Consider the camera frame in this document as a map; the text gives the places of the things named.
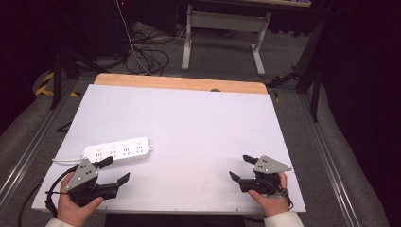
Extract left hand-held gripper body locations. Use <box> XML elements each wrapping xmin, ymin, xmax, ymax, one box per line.
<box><xmin>65</xmin><ymin>156</ymin><xmax>121</xmax><ymax>208</ymax></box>

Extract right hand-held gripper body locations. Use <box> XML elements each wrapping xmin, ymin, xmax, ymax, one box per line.
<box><xmin>238</xmin><ymin>154</ymin><xmax>293</xmax><ymax>197</ymax></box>

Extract person's left hand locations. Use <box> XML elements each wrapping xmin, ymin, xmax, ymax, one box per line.
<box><xmin>56</xmin><ymin>172</ymin><xmax>104</xmax><ymax>227</ymax></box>

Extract person's right hand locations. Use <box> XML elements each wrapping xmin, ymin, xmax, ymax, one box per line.
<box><xmin>247</xmin><ymin>171</ymin><xmax>291</xmax><ymax>218</ymax></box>

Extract white power strip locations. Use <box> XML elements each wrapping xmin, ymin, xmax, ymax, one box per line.
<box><xmin>82</xmin><ymin>136</ymin><xmax>155</xmax><ymax>166</ymax></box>

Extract white board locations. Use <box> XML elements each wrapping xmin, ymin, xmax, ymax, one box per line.
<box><xmin>31</xmin><ymin>83</ymin><xmax>307</xmax><ymax>216</ymax></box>

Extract yellow black floor tape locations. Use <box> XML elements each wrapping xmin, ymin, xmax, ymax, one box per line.
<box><xmin>33</xmin><ymin>71</ymin><xmax>81</xmax><ymax>98</ymax></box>

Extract black metal stand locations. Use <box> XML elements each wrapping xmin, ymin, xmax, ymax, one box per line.
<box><xmin>266</xmin><ymin>12</ymin><xmax>329</xmax><ymax>123</ymax></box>
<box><xmin>49</xmin><ymin>0</ymin><xmax>110</xmax><ymax>111</ymax></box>

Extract white power strip cable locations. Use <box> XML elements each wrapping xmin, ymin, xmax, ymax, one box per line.
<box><xmin>51</xmin><ymin>157</ymin><xmax>85</xmax><ymax>165</ymax></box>

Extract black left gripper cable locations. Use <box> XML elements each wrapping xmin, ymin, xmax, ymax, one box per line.
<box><xmin>44</xmin><ymin>164</ymin><xmax>79</xmax><ymax>218</ymax></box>

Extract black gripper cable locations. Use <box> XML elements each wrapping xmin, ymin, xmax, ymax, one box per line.
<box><xmin>277</xmin><ymin>187</ymin><xmax>295</xmax><ymax>212</ymax></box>
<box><xmin>44</xmin><ymin>164</ymin><xmax>79</xmax><ymax>218</ymax></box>

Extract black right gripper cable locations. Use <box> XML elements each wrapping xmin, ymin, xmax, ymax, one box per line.
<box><xmin>277</xmin><ymin>187</ymin><xmax>295</xmax><ymax>212</ymax></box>

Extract aluminium floor rail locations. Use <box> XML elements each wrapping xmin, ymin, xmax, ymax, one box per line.
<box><xmin>297</xmin><ymin>94</ymin><xmax>362</xmax><ymax>227</ymax></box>
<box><xmin>0</xmin><ymin>79</ymin><xmax>78</xmax><ymax>202</ymax></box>

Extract thin black cable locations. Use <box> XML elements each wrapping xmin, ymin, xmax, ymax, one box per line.
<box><xmin>17</xmin><ymin>182</ymin><xmax>44</xmax><ymax>227</ymax></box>

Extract black floor cables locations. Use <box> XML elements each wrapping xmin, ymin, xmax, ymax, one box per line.
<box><xmin>107</xmin><ymin>27</ymin><xmax>187</xmax><ymax>77</ymax></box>

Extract white floor cable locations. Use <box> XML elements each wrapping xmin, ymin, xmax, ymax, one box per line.
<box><xmin>114</xmin><ymin>0</ymin><xmax>153</xmax><ymax>76</ymax></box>

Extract white metal desk frame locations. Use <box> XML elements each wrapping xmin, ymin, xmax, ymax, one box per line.
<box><xmin>181</xmin><ymin>5</ymin><xmax>272</xmax><ymax>77</ymax></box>

